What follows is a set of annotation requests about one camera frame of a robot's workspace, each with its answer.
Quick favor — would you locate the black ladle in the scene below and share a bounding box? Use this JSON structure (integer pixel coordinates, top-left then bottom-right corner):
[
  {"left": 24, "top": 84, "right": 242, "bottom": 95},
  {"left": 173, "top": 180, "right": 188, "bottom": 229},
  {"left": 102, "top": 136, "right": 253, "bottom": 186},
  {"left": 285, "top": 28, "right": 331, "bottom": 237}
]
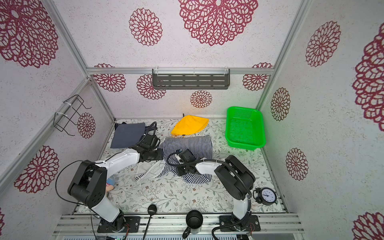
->
[{"left": 142, "top": 204, "right": 158, "bottom": 240}]

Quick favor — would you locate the cartoon boy plush doll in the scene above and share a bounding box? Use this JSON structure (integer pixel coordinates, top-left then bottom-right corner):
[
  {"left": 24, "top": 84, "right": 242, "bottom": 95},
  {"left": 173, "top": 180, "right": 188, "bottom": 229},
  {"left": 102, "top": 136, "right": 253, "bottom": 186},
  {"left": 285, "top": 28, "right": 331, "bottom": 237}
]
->
[{"left": 106, "top": 177, "right": 116, "bottom": 192}]

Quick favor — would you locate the round pressure gauge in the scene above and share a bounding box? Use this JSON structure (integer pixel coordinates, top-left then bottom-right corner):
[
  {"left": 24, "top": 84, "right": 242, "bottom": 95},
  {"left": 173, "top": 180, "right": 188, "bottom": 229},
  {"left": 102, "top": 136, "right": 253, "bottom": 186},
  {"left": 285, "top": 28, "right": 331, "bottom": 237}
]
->
[{"left": 253, "top": 187, "right": 278, "bottom": 206}]

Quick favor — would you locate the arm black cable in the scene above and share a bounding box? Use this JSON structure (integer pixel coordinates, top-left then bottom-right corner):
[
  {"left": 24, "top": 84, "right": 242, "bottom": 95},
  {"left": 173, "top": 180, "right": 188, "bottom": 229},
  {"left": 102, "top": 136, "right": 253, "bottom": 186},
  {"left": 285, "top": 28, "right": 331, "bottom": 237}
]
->
[
  {"left": 165, "top": 151, "right": 254, "bottom": 240},
  {"left": 54, "top": 121, "right": 158, "bottom": 240}
]

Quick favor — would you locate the yellow fabric hat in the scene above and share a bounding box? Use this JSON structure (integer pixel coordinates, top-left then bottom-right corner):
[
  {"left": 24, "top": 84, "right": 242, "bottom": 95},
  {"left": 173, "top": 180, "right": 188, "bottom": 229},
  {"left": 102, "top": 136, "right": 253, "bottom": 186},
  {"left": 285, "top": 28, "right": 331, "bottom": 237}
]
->
[{"left": 171, "top": 115, "right": 209, "bottom": 137}]

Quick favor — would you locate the black mug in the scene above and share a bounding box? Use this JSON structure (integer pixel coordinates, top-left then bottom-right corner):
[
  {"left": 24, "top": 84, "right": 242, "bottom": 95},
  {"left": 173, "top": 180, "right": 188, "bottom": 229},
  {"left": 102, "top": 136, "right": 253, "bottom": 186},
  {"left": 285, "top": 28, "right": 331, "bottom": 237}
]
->
[{"left": 182, "top": 210, "right": 203, "bottom": 240}]

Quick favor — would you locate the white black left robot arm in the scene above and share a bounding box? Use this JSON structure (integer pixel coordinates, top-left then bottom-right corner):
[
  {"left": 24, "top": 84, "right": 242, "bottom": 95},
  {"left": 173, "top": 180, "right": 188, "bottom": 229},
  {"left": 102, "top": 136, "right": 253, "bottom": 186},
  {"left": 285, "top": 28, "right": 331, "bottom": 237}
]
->
[{"left": 68, "top": 149, "right": 164, "bottom": 225}]

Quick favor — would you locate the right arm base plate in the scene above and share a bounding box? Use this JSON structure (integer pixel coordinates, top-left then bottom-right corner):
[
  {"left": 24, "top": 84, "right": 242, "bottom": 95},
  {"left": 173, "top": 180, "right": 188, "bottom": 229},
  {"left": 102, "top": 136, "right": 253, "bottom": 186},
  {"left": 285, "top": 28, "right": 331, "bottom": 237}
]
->
[{"left": 219, "top": 215, "right": 261, "bottom": 232}]

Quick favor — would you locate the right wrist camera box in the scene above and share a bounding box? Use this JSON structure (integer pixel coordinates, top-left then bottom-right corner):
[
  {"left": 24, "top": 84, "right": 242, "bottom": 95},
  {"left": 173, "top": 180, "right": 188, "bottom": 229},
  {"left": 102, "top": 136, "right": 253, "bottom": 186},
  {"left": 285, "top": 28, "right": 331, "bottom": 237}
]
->
[{"left": 178, "top": 149, "right": 197, "bottom": 164}]

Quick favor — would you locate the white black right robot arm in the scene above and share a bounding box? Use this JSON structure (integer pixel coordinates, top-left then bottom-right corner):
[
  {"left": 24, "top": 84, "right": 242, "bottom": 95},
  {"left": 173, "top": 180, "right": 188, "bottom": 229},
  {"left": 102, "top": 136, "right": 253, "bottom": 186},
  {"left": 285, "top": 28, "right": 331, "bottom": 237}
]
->
[{"left": 167, "top": 151, "right": 256, "bottom": 222}]

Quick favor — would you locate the green plastic basket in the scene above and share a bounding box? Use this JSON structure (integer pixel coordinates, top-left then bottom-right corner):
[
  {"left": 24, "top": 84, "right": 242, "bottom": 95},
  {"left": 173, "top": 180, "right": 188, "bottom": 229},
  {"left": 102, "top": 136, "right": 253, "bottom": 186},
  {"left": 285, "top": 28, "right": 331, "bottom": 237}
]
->
[{"left": 225, "top": 107, "right": 266, "bottom": 151}]

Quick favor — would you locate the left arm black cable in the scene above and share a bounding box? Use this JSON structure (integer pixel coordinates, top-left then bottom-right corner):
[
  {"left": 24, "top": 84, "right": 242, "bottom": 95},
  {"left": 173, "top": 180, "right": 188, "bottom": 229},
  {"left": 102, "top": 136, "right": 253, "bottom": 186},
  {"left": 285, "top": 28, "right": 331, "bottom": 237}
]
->
[{"left": 54, "top": 121, "right": 158, "bottom": 240}]

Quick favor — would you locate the grey wall shelf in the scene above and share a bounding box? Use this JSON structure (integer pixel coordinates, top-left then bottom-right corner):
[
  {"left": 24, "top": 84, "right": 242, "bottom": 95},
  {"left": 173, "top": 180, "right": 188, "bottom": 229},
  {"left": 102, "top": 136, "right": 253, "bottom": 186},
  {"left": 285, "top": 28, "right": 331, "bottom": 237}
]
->
[{"left": 152, "top": 69, "right": 231, "bottom": 90}]

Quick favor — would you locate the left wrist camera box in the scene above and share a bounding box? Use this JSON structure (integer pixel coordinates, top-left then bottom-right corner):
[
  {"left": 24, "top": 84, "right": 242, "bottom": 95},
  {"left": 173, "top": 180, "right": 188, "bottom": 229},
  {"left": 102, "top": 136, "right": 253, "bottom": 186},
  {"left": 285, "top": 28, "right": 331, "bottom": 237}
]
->
[{"left": 132, "top": 135, "right": 160, "bottom": 153}]

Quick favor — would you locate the black wire wall rack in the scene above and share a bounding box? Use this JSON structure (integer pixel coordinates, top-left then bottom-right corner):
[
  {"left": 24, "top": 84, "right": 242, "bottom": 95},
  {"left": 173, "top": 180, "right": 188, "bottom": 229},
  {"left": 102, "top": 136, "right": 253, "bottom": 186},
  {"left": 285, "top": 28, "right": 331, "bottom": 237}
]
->
[{"left": 53, "top": 95, "right": 91, "bottom": 137}]

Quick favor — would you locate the grey blue tank top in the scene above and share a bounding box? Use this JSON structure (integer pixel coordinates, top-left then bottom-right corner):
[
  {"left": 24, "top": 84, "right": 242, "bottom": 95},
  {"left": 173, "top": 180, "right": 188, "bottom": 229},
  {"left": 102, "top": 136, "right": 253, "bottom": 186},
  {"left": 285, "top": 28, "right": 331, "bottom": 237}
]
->
[{"left": 111, "top": 122, "right": 157, "bottom": 149}]

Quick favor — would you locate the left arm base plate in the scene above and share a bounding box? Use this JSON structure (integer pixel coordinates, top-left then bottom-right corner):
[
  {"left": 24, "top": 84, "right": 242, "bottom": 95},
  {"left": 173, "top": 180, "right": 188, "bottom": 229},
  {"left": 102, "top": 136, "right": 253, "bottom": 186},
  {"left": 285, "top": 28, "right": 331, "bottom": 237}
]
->
[{"left": 97, "top": 216, "right": 141, "bottom": 234}]

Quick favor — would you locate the striped tank top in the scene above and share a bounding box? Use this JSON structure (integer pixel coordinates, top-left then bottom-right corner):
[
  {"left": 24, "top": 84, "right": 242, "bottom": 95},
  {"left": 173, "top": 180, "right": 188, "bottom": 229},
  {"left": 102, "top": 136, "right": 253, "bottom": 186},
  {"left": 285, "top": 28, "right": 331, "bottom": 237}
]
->
[{"left": 134, "top": 134, "right": 214, "bottom": 185}]

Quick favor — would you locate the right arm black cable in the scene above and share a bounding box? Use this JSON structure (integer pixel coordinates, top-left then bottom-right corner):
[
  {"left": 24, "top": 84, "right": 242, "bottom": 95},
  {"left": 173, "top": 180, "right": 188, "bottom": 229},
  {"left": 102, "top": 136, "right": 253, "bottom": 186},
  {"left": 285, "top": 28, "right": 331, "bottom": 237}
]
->
[{"left": 165, "top": 151, "right": 254, "bottom": 240}]

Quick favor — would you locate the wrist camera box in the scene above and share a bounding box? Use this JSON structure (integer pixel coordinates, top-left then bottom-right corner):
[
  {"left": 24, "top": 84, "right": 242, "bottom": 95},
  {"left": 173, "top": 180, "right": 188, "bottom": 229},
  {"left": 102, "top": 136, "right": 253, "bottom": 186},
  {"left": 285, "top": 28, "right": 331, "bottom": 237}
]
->
[
  {"left": 178, "top": 149, "right": 197, "bottom": 164},
  {"left": 132, "top": 135, "right": 160, "bottom": 153}
]

